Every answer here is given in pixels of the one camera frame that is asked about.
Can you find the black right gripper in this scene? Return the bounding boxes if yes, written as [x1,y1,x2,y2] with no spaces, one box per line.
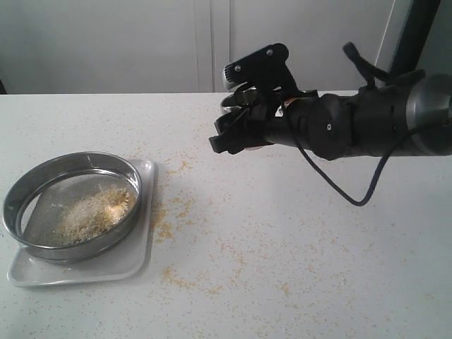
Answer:
[208,43,319,155]

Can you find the stainless steel cup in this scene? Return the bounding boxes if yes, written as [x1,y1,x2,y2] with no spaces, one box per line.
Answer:
[220,87,257,115]

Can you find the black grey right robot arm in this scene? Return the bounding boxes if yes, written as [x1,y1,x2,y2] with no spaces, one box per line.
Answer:
[210,43,451,160]

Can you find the white coarse grain pile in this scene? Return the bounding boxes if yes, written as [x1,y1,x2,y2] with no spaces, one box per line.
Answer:
[49,186,136,246]

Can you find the round stainless steel sieve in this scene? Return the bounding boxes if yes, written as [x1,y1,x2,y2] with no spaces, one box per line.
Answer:
[3,152,144,263]

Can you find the white square plastic tray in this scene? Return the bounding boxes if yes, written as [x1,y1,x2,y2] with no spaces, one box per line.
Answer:
[6,160,156,287]

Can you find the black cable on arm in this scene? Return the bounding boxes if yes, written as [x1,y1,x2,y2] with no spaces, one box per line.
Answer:
[282,41,452,208]

